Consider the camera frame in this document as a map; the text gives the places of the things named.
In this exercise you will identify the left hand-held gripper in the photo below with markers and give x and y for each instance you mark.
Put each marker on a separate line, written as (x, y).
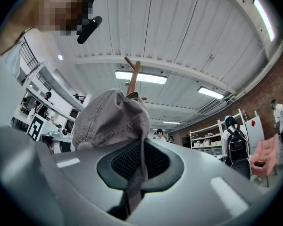
(35, 128)

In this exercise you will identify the white panel with red patch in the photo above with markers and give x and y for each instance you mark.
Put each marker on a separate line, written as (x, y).
(257, 135)

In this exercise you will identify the small round ceiling light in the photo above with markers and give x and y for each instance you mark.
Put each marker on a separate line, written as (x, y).
(60, 57)

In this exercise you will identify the black head camera mount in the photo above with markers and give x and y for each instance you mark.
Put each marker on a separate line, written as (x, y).
(87, 30)

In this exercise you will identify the long ceiling light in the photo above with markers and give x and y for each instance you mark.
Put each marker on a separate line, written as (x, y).
(211, 92)
(171, 122)
(264, 18)
(141, 77)

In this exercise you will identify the grey baseball cap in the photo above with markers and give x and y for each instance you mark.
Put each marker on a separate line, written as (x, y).
(113, 121)

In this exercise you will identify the black backpack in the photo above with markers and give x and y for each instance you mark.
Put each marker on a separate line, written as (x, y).
(237, 145)

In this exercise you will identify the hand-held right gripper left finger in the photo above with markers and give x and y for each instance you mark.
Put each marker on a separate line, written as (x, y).
(73, 187)

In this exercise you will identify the person's head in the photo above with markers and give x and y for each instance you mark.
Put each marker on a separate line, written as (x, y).
(37, 13)

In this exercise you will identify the white shelving unit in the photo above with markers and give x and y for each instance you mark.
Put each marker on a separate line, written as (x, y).
(206, 138)

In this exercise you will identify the pink chair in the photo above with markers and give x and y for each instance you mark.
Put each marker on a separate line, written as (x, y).
(265, 154)

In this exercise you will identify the black railing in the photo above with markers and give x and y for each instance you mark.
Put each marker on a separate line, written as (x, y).
(29, 55)

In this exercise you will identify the brown wooden coat rack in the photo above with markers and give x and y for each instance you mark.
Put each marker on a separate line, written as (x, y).
(134, 79)

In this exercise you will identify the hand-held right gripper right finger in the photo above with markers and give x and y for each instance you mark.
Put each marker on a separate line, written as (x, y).
(191, 196)

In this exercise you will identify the person's light blue shirt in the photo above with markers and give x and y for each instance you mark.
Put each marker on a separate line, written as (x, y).
(13, 60)

